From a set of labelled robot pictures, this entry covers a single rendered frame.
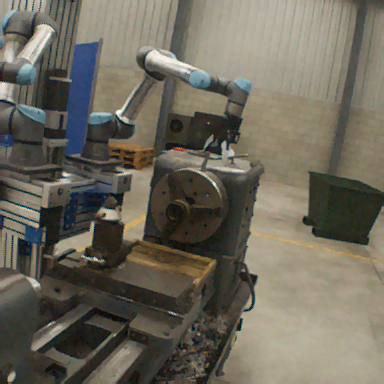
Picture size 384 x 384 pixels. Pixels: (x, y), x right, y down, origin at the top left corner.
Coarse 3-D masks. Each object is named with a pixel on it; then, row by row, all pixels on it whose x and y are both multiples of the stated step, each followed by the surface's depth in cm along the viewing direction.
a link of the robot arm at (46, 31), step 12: (36, 24) 162; (48, 24) 161; (36, 36) 154; (48, 36) 159; (24, 48) 148; (36, 48) 149; (24, 60) 142; (36, 60) 148; (0, 72) 137; (12, 72) 138; (24, 72) 138; (24, 84) 141
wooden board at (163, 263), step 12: (132, 252) 170; (144, 252) 172; (180, 252) 175; (144, 264) 159; (156, 264) 161; (168, 264) 164; (180, 264) 166; (192, 264) 169; (204, 264) 171; (192, 276) 156; (204, 276) 155; (192, 288) 145
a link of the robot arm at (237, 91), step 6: (240, 78) 170; (228, 84) 173; (234, 84) 172; (240, 84) 170; (246, 84) 170; (228, 90) 173; (234, 90) 171; (240, 90) 170; (246, 90) 170; (228, 96) 175; (234, 96) 171; (240, 96) 171; (246, 96) 172; (234, 102) 171; (240, 102) 171
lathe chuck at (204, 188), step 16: (192, 176) 175; (208, 176) 176; (160, 192) 180; (192, 192) 176; (208, 192) 174; (224, 192) 180; (160, 208) 181; (176, 208) 181; (224, 208) 177; (160, 224) 182; (192, 224) 178; (208, 224) 176; (176, 240) 181; (192, 240) 179
